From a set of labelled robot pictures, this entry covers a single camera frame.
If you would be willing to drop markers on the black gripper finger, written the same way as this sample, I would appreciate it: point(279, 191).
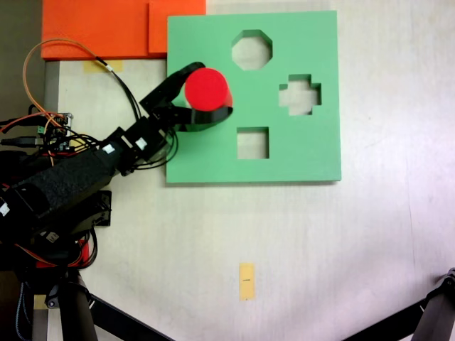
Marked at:
point(172, 87)
point(199, 121)

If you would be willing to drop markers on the red cylinder block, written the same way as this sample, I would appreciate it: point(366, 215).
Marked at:
point(206, 89)

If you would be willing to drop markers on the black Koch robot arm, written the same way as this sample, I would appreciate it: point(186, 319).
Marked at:
point(64, 181)

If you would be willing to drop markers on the orange block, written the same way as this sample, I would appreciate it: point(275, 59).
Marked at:
point(89, 28)

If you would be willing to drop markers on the green shape-hole board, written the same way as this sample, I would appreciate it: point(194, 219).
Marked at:
point(302, 156)

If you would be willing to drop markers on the wide yellow tape piece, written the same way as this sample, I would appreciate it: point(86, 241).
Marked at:
point(90, 66)

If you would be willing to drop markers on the printed yellow tape strip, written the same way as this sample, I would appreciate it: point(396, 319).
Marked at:
point(247, 280)

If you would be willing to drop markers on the black tripod leg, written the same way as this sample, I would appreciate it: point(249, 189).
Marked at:
point(439, 312)
point(76, 319)

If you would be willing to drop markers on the small yellow tape piece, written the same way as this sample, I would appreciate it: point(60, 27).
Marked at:
point(40, 302)

